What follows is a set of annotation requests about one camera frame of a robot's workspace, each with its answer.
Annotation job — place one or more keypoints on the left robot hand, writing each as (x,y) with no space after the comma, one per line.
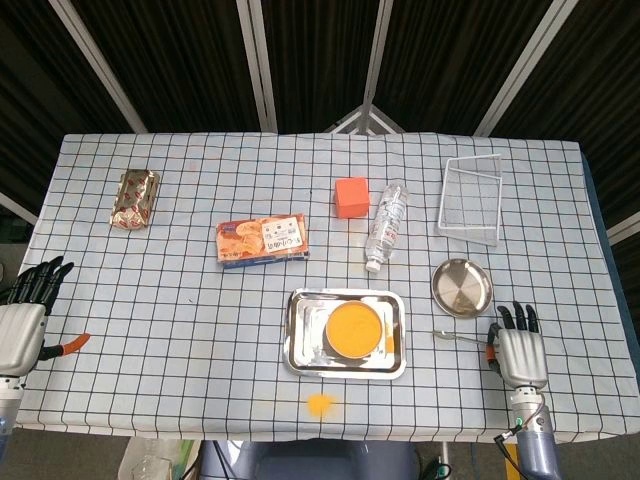
(20,335)

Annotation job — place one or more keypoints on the clear plastic water bottle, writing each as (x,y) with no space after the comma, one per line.
(386,227)

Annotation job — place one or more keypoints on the gold foil snack packet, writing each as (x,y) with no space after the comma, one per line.
(134,200)

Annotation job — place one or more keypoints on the round steel plate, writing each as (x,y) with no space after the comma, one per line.
(462,288)

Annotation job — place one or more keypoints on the rectangular steel tray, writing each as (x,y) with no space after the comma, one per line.
(305,340)

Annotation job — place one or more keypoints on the metal spoon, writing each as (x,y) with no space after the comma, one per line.
(442,334)

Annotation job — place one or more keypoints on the clear plastic bag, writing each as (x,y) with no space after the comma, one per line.
(150,460)

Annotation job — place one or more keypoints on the orange powder pile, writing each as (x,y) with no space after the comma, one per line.
(320,404)

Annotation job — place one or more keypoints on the orange biscuit box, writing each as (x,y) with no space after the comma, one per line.
(260,240)

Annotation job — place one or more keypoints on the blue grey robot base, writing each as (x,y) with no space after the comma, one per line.
(310,462)

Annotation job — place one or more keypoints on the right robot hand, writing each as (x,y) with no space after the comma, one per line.
(522,355)

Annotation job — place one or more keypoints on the beige bowl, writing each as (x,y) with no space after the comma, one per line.
(352,356)

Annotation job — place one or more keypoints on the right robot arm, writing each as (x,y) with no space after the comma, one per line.
(535,440)

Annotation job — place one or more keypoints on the white triangular screen foot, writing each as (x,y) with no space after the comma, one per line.
(366,120)

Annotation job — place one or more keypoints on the checked tablecloth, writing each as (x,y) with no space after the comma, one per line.
(175,310)

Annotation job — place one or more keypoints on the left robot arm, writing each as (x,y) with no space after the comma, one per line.
(7,387)

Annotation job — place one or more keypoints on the black folding partition screen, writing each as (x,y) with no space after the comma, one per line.
(190,65)

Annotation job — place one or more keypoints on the orange cube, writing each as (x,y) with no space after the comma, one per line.
(352,199)

